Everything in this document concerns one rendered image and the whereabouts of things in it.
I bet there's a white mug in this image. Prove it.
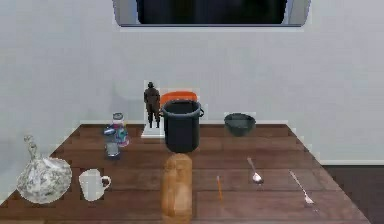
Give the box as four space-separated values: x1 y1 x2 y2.
78 168 112 202

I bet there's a tall black pot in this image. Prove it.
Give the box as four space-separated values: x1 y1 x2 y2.
159 98 205 154

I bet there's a dark brown figure statue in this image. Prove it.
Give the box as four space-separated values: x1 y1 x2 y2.
141 81 166 139

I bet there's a dark green bowl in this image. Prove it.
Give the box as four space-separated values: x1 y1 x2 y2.
223 112 257 137

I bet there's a colourful labelled bottle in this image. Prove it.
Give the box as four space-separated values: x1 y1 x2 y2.
111 112 130 148

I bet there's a brown bread loaf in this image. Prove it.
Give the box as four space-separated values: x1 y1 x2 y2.
160 152 194 224

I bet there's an orange pencil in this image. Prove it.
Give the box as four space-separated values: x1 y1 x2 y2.
215 175 224 202

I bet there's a grey shaker with dark cap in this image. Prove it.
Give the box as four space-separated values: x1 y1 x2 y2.
103 126 121 159

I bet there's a silver spoon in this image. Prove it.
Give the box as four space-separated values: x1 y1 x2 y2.
246 157 264 185

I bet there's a brown wooden table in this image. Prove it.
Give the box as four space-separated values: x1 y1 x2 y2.
0 123 372 224

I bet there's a silver fork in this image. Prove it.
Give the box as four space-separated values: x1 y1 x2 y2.
288 170 315 206

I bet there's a dark window with grey frame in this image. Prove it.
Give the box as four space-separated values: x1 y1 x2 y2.
112 0 312 28

